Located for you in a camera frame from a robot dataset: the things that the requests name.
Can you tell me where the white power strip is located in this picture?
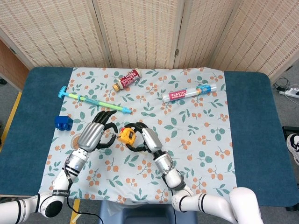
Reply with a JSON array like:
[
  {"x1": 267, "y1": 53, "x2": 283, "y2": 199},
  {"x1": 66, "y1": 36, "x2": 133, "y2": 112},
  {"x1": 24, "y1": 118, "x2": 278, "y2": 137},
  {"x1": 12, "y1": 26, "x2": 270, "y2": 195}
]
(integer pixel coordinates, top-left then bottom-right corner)
[{"x1": 279, "y1": 88, "x2": 299, "y2": 98}]

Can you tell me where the clear jar with brown contents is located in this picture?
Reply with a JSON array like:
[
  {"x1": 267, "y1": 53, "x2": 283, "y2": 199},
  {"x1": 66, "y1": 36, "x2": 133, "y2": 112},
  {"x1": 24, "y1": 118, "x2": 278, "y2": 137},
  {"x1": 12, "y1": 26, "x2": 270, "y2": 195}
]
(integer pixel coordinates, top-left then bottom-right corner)
[{"x1": 71, "y1": 134, "x2": 83, "y2": 150}]

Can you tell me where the black white sneaker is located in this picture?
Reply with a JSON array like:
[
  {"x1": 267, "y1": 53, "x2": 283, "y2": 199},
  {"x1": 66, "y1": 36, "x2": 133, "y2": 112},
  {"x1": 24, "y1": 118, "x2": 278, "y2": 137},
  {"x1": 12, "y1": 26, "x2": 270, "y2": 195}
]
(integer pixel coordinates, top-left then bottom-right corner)
[{"x1": 286, "y1": 133, "x2": 299, "y2": 166}]

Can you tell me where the blue felt table cover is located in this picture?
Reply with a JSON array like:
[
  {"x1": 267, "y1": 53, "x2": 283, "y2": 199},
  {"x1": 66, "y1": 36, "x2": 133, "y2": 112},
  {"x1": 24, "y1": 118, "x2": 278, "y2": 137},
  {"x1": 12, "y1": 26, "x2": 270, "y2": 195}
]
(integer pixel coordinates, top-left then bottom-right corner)
[{"x1": 0, "y1": 67, "x2": 292, "y2": 207}]

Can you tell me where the floral print tablecloth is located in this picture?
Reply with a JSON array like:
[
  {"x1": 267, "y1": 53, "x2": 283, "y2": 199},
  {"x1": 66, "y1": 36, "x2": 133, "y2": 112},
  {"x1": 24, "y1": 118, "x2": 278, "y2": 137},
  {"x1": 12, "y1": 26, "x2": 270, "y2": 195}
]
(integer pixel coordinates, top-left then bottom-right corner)
[{"x1": 37, "y1": 67, "x2": 239, "y2": 206}]

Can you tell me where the bamboo folding screen panel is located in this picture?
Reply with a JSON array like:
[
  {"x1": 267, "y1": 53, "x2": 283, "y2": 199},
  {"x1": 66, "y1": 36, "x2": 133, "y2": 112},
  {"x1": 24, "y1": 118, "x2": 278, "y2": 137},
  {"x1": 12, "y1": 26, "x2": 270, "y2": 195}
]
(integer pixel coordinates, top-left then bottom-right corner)
[
  {"x1": 92, "y1": 0, "x2": 186, "y2": 70},
  {"x1": 210, "y1": 0, "x2": 299, "y2": 81},
  {"x1": 174, "y1": 0, "x2": 236, "y2": 70},
  {"x1": 0, "y1": 0, "x2": 112, "y2": 70}
]

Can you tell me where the green blue water squirter toy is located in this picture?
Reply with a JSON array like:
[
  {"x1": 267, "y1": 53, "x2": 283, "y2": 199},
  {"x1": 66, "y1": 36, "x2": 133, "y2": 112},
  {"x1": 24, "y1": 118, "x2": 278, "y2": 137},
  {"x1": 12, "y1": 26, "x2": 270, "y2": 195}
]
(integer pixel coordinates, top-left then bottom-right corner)
[{"x1": 57, "y1": 85, "x2": 132, "y2": 115}]

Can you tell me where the red label bottle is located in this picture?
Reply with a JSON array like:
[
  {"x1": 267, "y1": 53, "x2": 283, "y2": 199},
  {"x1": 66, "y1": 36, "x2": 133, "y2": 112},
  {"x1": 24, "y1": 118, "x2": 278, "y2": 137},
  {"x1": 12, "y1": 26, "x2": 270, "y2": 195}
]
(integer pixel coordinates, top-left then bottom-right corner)
[{"x1": 112, "y1": 68, "x2": 142, "y2": 92}]

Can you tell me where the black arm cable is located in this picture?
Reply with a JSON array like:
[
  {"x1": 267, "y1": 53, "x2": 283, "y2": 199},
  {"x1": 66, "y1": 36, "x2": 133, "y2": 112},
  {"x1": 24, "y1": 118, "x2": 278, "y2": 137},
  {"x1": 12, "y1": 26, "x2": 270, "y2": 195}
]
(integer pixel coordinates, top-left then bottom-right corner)
[{"x1": 63, "y1": 163, "x2": 105, "y2": 224}]

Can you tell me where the blue toy block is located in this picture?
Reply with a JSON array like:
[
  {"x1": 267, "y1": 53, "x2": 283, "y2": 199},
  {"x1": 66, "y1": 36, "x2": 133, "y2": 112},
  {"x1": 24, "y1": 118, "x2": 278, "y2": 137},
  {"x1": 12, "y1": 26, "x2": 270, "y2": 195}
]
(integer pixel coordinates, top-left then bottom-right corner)
[{"x1": 55, "y1": 115, "x2": 73, "y2": 131}]

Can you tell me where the plastic food wrap roll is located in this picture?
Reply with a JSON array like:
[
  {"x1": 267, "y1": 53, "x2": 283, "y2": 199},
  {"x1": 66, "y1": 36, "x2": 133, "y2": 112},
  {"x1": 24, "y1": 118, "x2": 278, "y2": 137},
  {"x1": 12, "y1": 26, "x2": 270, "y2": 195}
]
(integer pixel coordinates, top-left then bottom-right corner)
[{"x1": 161, "y1": 84, "x2": 217, "y2": 103}]

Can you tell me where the yellow tape measure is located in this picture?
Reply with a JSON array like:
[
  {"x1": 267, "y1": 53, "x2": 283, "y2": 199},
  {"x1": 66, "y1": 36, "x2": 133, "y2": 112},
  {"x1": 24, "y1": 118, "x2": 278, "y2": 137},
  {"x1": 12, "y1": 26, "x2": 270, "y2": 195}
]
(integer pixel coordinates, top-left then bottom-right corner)
[{"x1": 117, "y1": 127, "x2": 136, "y2": 147}]

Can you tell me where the black power plug with cable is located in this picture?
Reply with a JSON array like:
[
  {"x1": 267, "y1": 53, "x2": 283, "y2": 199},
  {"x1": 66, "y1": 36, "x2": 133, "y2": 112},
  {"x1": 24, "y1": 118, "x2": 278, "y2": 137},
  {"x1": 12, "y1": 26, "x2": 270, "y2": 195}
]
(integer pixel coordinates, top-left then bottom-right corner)
[{"x1": 273, "y1": 77, "x2": 290, "y2": 93}]

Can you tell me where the brown wooden cabinet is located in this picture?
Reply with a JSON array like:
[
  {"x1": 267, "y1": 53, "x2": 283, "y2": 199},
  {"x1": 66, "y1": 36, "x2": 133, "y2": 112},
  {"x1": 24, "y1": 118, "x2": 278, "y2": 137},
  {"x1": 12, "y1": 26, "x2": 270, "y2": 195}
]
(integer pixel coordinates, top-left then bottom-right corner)
[{"x1": 0, "y1": 39, "x2": 30, "y2": 91}]

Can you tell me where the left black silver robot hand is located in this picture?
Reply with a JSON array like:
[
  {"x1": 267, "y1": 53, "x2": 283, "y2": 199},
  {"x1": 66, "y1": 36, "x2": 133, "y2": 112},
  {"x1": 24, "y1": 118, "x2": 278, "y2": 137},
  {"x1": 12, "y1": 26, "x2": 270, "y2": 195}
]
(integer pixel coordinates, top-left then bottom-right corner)
[{"x1": 77, "y1": 110, "x2": 119, "y2": 153}]

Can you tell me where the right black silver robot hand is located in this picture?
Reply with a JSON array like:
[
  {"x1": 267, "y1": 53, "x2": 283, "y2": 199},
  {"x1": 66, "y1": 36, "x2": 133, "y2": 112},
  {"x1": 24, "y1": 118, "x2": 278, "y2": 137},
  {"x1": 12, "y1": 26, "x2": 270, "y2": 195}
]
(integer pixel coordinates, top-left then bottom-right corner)
[{"x1": 123, "y1": 122, "x2": 164, "y2": 154}]

